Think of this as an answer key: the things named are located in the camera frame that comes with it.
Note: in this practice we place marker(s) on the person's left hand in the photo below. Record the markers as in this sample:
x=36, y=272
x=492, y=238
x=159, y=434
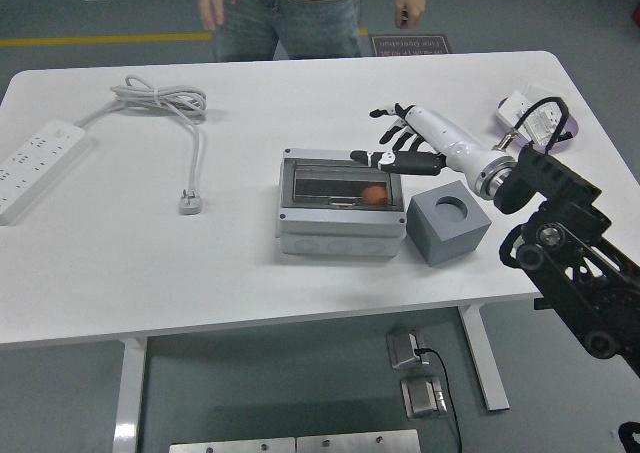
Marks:
x=411, y=3

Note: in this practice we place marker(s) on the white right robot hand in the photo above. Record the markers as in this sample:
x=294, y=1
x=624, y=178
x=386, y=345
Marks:
x=450, y=140

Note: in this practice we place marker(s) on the orange cylindrical battery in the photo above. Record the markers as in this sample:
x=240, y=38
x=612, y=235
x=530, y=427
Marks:
x=374, y=195

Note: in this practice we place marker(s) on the transparent hinged box lid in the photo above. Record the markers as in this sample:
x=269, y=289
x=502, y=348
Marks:
x=325, y=183

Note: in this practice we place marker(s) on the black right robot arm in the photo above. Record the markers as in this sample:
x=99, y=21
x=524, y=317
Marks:
x=575, y=253

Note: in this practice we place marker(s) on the grey plastic junction box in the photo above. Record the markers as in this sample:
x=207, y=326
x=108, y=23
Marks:
x=340, y=245

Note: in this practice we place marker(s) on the metal floor socket box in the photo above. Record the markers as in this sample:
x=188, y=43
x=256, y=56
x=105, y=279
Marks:
x=402, y=350
x=422, y=398

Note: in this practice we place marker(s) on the dark floor sign mat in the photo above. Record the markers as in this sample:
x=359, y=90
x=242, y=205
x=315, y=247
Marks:
x=410, y=45

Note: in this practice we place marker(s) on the white printed module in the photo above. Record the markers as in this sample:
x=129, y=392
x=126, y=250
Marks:
x=542, y=123

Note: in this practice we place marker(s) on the person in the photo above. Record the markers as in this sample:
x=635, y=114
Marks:
x=310, y=18

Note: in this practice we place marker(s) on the grey cube holder block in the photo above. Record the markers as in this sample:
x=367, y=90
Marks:
x=440, y=243

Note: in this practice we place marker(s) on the clear plastic bag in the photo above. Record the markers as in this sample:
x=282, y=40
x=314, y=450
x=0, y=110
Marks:
x=542, y=90

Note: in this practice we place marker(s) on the purple plastic tray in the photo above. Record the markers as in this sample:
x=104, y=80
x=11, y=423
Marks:
x=575, y=129

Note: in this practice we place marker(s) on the white table leg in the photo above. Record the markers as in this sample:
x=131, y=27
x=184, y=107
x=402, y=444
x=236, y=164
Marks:
x=129, y=393
x=485, y=363

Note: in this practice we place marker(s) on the white power strip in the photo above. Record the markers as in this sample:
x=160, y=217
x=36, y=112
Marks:
x=35, y=163

